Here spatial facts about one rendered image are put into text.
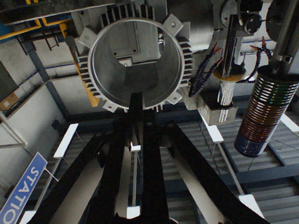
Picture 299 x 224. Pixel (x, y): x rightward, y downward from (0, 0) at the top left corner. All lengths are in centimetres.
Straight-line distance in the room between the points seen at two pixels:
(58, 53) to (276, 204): 850
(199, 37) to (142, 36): 23
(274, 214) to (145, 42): 512
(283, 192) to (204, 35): 537
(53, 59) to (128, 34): 660
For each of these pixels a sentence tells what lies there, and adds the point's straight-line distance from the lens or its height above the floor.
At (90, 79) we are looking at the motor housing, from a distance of 29.
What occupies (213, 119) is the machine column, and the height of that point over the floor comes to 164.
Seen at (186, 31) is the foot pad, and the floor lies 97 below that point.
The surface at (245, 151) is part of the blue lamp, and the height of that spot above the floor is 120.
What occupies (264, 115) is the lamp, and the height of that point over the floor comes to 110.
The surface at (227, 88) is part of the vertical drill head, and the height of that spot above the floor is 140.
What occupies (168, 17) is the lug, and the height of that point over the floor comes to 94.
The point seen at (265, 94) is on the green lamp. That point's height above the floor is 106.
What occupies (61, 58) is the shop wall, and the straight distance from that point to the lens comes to 698.
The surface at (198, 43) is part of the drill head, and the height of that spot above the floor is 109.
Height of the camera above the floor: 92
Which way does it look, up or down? 38 degrees up
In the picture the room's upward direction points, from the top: 172 degrees clockwise
